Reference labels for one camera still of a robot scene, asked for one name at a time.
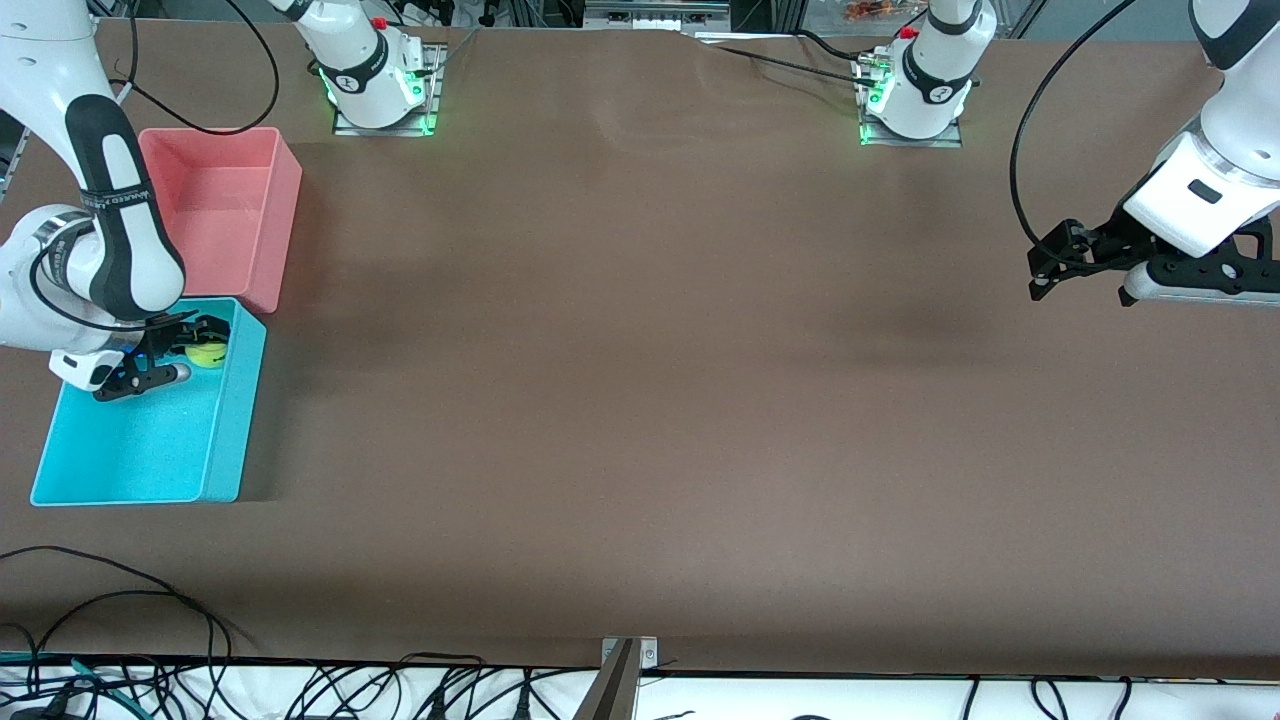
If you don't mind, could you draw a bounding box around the long black looping cable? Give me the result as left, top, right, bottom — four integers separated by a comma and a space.
0, 545, 234, 691

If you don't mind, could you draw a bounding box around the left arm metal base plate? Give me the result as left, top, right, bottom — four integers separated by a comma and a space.
860, 60, 964, 148

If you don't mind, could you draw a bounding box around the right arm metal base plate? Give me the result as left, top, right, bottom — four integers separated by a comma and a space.
333, 45, 444, 137

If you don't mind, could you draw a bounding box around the black base power cable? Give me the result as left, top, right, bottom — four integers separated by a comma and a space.
700, 30, 876, 89

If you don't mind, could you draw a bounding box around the silver metal bracket plate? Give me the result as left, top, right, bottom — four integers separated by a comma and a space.
601, 636, 659, 669

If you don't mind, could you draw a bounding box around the blue plastic bin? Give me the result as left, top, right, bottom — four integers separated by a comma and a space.
30, 297, 269, 506

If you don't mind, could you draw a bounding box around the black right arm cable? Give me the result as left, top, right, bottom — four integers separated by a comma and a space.
110, 0, 281, 136

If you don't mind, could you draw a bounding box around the pink plastic bin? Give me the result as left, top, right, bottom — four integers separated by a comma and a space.
138, 126, 303, 314

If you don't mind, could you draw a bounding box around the teal cable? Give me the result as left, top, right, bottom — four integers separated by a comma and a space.
0, 653, 133, 703

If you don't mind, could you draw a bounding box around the grey power strip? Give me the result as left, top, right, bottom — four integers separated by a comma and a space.
584, 0, 732, 31

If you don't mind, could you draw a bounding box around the grey metal camera pole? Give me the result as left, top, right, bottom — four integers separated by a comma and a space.
572, 640, 641, 720

